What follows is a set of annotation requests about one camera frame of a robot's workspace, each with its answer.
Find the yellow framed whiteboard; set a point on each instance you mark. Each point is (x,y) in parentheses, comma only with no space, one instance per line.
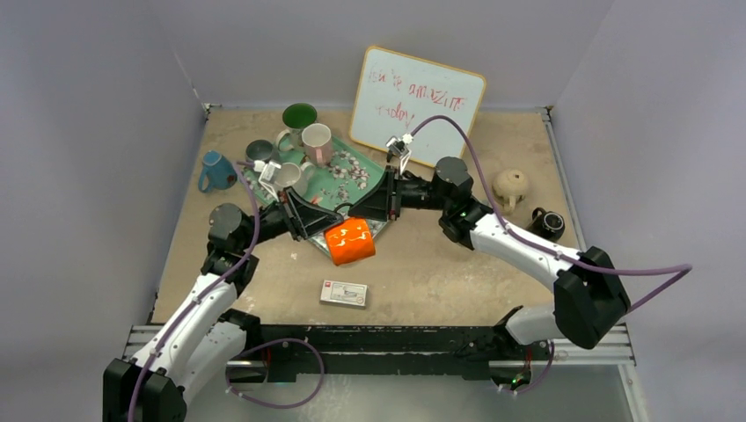
(397,92)

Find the orange mug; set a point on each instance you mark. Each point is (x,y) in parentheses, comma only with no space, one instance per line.
(350,241)

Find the green floral tray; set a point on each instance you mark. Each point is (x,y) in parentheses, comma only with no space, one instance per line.
(348,177)

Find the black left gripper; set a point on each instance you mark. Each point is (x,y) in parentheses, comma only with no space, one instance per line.
(303,219)

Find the black mug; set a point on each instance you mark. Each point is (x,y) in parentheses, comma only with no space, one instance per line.
(548,225)

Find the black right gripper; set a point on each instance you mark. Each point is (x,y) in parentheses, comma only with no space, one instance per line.
(393,193)

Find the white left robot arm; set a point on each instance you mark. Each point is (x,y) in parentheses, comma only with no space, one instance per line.
(158,382)

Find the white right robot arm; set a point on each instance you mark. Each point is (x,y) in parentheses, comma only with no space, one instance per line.
(588,297)

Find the white speckled mug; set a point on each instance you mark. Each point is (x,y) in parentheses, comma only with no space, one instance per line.
(296,176)

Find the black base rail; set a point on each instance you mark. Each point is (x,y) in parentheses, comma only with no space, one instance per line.
(470,352)

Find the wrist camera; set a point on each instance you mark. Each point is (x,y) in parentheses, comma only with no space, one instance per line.
(267,172)
(398,146)

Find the pink faceted mug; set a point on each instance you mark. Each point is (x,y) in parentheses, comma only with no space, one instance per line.
(318,144)

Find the floral mug green inside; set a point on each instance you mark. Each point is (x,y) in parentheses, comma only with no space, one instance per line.
(295,118)

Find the beige mug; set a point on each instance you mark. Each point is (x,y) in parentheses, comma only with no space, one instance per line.
(510,187)

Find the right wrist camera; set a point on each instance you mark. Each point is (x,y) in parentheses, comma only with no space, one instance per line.
(398,146)

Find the blue grey mug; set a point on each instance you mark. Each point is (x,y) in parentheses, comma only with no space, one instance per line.
(262,150)

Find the small white cardboard box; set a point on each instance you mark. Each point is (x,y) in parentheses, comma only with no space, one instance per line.
(344,294)

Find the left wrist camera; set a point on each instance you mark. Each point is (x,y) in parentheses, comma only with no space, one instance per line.
(267,172)

